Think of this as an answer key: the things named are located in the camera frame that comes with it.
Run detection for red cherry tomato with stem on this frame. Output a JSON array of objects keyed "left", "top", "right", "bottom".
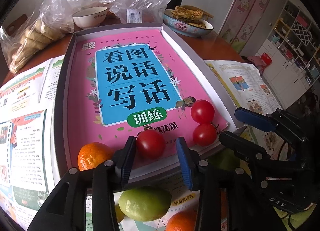
[{"left": 192, "top": 123, "right": 218, "bottom": 147}]

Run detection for fried pancakes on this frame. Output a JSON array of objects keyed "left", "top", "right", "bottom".
[{"left": 171, "top": 6, "right": 207, "bottom": 25}]

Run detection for newspaper with small colour pictures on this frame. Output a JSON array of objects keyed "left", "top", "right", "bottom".
[{"left": 204, "top": 59, "right": 282, "bottom": 152}]

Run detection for wooden chair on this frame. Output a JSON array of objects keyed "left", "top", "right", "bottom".
[{"left": 6, "top": 14, "right": 28, "bottom": 37}]

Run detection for red plastic stool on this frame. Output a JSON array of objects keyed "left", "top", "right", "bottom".
[{"left": 260, "top": 54, "right": 273, "bottom": 68}]

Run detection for brown longan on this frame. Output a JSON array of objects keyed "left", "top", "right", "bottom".
[{"left": 114, "top": 205, "right": 125, "bottom": 223}]

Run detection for large pale green jujube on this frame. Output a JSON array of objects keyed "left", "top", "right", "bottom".
[{"left": 118, "top": 186, "right": 172, "bottom": 222}]

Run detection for white bowl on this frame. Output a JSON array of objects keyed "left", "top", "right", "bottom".
[{"left": 72, "top": 6, "right": 108, "bottom": 29}]

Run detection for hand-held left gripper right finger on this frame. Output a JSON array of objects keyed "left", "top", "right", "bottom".
[{"left": 176, "top": 137, "right": 265, "bottom": 231}]

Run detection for plastic bag of biscuits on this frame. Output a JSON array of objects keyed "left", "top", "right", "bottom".
[{"left": 0, "top": 4, "right": 75, "bottom": 74}]

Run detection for newspaper with green banner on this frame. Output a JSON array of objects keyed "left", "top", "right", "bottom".
[{"left": 0, "top": 55, "right": 65, "bottom": 108}]

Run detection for pink cartoon wardrobe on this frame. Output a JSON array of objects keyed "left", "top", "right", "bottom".
[{"left": 217, "top": 0, "right": 278, "bottom": 54}]

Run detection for newspaper with fruit drawing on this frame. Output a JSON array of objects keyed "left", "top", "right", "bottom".
[{"left": 85, "top": 171, "right": 225, "bottom": 231}]

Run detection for orange mandarin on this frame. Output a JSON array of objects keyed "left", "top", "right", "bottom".
[
  {"left": 165, "top": 210, "right": 200, "bottom": 231},
  {"left": 77, "top": 142, "right": 115, "bottom": 172}
]

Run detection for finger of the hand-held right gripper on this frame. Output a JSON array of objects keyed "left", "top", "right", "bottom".
[
  {"left": 219, "top": 131, "right": 272, "bottom": 169},
  {"left": 234, "top": 107, "right": 304, "bottom": 147}
]

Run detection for pink book with blue title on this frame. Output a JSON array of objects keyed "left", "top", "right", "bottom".
[{"left": 81, "top": 28, "right": 229, "bottom": 157}]

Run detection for grey cardboard box lid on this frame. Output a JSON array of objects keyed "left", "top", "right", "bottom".
[{"left": 50, "top": 23, "right": 247, "bottom": 189}]

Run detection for floral ceramic bowl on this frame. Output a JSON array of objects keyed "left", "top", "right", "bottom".
[{"left": 163, "top": 9, "right": 214, "bottom": 38}]

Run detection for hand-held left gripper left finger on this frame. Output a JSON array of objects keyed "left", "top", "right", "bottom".
[{"left": 27, "top": 136, "right": 137, "bottom": 231}]

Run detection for white shelf unit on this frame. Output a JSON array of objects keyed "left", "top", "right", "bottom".
[{"left": 257, "top": 0, "right": 320, "bottom": 97}]

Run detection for small bright green jujube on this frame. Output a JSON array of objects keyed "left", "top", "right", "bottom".
[{"left": 207, "top": 147, "right": 242, "bottom": 172}]

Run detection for large red tomato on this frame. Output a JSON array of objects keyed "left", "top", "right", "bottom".
[{"left": 136, "top": 129, "right": 166, "bottom": 159}]

